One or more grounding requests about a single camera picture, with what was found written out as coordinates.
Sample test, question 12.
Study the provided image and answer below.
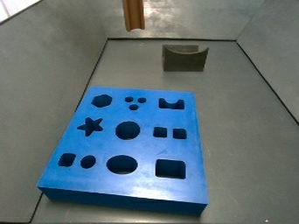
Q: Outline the blue foam shape board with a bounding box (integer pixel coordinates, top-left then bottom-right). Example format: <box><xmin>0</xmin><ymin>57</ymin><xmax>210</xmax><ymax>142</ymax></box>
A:
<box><xmin>38</xmin><ymin>87</ymin><xmax>209</xmax><ymax>215</ymax></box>

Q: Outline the brown wooden arch block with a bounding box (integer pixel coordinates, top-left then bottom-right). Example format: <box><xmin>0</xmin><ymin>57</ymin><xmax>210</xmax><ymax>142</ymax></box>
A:
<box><xmin>122</xmin><ymin>0</ymin><xmax>146</xmax><ymax>32</ymax></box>

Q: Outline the black curved holder stand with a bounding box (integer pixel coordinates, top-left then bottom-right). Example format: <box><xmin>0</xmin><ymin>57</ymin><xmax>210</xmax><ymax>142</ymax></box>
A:
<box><xmin>163</xmin><ymin>45</ymin><xmax>210</xmax><ymax>72</ymax></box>

